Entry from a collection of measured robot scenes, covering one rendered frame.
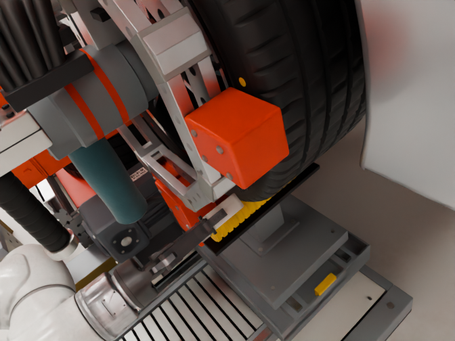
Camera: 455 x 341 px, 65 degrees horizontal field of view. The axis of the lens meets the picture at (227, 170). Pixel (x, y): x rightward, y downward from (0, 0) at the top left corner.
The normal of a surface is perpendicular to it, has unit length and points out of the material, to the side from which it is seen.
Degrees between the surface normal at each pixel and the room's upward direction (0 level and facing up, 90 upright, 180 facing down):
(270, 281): 0
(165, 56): 90
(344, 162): 0
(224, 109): 0
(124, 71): 64
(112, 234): 90
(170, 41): 45
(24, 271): 22
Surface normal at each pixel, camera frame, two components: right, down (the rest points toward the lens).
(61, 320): 0.09, -0.76
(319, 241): -0.26, -0.70
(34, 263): 0.11, -0.91
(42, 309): -0.29, -0.85
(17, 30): 0.03, 0.04
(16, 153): 0.60, 0.42
